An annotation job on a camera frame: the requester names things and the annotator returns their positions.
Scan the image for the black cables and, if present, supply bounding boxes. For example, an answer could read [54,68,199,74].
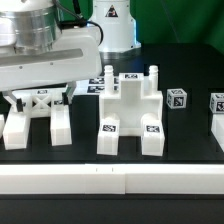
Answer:
[53,0,104,46]

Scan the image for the white front rail barrier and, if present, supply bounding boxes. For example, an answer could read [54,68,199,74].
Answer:
[0,164,224,194]

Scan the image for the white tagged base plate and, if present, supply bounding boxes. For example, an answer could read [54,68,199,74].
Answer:
[71,76,121,97]

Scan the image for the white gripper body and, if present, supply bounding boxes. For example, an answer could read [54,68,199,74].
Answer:
[0,26,102,91]

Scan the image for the white chair back frame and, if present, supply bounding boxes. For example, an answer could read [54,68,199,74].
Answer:
[0,88,72,150]

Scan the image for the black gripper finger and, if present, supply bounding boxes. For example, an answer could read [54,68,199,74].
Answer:
[2,91,24,112]
[62,81,76,105]

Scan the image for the white tagged small block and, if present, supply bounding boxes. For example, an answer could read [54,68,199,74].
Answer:
[166,88,187,109]

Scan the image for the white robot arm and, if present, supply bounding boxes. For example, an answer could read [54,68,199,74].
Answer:
[0,0,140,112]

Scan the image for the white part left edge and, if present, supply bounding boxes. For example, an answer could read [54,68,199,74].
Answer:
[0,114,5,136]

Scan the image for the white chair seat part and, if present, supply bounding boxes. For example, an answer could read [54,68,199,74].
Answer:
[99,65,163,136]

